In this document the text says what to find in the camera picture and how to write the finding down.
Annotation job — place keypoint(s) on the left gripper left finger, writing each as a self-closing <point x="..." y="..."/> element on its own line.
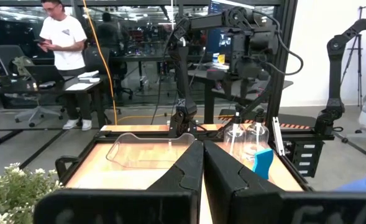
<point x="123" y="205"/>

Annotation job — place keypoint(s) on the clear plastic tray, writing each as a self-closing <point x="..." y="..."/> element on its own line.
<point x="139" y="155"/>

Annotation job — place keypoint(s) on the small yellow blue box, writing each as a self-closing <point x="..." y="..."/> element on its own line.
<point x="221" y="58"/>

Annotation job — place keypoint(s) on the white paper sheet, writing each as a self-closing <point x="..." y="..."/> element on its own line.
<point x="78" y="86"/>

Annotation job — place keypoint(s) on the black labelled control box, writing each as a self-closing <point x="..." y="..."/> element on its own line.
<point x="297" y="155"/>

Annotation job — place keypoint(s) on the black laptop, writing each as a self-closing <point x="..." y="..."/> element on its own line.
<point x="44" y="73"/>

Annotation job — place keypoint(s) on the black office chair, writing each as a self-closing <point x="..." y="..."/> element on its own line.
<point x="95" y="59"/>

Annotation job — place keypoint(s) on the black aluminium table frame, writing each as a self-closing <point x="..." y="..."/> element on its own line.
<point x="280" y="62"/>

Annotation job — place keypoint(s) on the blue kitchen sponge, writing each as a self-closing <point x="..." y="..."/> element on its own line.
<point x="263" y="163"/>

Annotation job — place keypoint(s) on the black office desk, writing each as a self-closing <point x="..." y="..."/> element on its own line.
<point x="209" y="102"/>
<point x="282" y="84"/>
<point x="46" y="88"/>

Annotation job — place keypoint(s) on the black tripod stand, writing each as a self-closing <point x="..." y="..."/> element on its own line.
<point x="359" y="62"/>

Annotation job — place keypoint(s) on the silver metal bracket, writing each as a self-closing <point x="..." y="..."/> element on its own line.
<point x="277" y="137"/>

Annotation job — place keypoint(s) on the white paper stack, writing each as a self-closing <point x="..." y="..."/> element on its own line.
<point x="88" y="75"/>

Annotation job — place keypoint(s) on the olive green cloth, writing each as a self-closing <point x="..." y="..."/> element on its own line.
<point x="21" y="67"/>

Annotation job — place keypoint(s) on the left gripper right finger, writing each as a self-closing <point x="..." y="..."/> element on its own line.
<point x="263" y="205"/>

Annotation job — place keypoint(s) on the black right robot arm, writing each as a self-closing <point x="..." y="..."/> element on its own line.
<point x="182" y="77"/>

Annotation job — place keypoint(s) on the white-flowered potted plant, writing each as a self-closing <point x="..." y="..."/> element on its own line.
<point x="11" y="193"/>

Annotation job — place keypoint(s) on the black frame clamp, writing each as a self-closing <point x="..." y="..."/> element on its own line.
<point x="58" y="168"/>

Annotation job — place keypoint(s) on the person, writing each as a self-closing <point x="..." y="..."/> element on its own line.
<point x="108" y="31"/>
<point x="64" y="40"/>
<point x="363" y="185"/>

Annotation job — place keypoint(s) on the black orange-striped floor ramp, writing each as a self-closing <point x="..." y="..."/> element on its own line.
<point x="294" y="119"/>

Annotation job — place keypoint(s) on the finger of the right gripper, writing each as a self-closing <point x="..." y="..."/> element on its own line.
<point x="238" y="88"/>
<point x="251" y="88"/>

